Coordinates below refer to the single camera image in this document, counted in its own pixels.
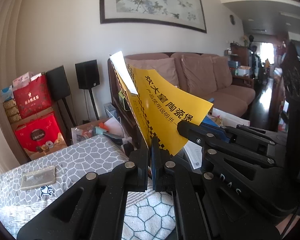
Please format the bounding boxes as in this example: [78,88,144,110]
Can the clear phone case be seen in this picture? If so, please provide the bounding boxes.
[20,166,56,191]

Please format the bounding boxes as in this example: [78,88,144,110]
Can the yellow instruction booklet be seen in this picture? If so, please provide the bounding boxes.
[110,51,213,155]

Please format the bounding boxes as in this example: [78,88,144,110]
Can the person's hand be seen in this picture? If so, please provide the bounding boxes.
[276,214,300,239]

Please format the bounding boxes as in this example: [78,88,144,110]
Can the white paper bag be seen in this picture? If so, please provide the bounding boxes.
[208,108,250,128]

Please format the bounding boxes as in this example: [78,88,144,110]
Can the grey patterned blanket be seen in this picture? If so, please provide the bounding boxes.
[0,135,175,239]

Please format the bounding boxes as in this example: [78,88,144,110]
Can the cardboard box of clutter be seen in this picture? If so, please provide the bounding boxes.
[71,117,126,144]

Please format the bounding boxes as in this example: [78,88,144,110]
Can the red chocolate gift box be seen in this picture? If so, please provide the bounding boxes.
[14,112,67,160]

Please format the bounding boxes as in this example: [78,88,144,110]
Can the brown sofa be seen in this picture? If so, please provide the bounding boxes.
[107,52,256,120]

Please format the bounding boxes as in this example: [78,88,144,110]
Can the green small radio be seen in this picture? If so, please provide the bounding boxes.
[118,90,130,111]

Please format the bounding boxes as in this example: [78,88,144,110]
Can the red gift bag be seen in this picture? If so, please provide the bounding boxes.
[13,75,52,119]

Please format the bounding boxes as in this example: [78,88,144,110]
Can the stacked beige boxes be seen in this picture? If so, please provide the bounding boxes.
[2,99,21,124]

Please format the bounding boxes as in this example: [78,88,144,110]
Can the left black speaker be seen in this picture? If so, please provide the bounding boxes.
[45,66,71,101]

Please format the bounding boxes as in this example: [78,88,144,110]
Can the black speaker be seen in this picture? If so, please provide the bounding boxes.
[45,66,71,101]
[75,60,100,90]

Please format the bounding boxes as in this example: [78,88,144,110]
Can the right black speaker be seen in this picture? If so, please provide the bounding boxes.
[75,60,100,90]

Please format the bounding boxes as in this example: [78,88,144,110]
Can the blue tissue pack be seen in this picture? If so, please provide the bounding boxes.
[0,85,14,102]

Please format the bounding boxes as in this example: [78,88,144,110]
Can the pink white gift bag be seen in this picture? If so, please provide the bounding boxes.
[12,72,42,89]

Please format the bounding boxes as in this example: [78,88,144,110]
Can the framed flower painting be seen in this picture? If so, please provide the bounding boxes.
[100,0,207,33]

